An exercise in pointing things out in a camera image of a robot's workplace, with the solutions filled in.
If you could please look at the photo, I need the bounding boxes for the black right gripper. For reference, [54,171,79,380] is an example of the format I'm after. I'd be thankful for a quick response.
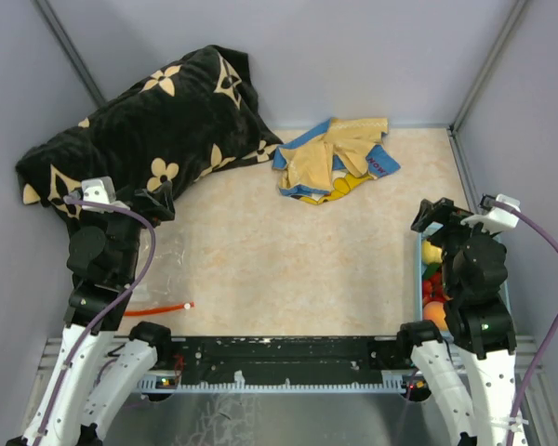
[410,195,498,295]

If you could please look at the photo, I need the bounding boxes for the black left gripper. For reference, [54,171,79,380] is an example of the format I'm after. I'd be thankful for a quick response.
[101,180,176,280]

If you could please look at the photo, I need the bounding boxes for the light blue plastic basket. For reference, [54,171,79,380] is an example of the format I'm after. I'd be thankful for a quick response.
[418,228,515,346]

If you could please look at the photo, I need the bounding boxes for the clear zip top bag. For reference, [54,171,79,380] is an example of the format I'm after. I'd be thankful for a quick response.
[125,225,194,318]

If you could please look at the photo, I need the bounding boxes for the orange peach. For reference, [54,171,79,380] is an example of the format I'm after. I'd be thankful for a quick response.
[422,301,448,331]

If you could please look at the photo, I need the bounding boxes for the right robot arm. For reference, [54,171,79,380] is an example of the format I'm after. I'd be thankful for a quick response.
[396,194,528,445]

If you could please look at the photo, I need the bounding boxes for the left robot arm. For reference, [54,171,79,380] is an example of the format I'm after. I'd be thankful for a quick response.
[9,177,175,445]

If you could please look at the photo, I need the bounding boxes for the yellow pear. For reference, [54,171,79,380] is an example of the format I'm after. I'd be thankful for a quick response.
[420,239,443,265]

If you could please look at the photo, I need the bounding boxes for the red strawberries bunch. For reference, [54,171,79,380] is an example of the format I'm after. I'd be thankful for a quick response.
[421,271,446,305]

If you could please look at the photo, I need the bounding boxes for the black floral pillow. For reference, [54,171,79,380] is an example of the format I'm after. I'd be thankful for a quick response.
[15,46,282,232]

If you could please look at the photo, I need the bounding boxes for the yellow blue cartoon cloth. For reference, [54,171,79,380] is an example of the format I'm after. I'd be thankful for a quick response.
[272,117,400,205]

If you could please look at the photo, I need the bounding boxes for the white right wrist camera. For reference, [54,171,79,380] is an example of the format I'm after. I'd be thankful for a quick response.
[460,194,521,233]

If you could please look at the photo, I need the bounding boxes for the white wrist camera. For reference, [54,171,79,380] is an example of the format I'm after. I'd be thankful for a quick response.
[81,177,116,213]
[460,194,521,233]

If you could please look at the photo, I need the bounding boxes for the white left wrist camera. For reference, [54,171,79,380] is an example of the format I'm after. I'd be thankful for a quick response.
[81,177,116,213]

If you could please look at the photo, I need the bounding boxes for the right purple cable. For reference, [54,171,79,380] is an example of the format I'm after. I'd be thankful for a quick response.
[490,198,558,446]

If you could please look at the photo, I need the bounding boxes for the purple cable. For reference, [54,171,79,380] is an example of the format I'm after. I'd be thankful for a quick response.
[490,198,558,446]
[32,194,158,446]

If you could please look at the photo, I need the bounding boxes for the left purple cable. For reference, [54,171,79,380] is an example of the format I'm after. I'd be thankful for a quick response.
[32,194,158,446]

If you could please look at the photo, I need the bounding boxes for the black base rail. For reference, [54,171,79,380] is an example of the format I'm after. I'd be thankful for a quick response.
[138,335,414,394]

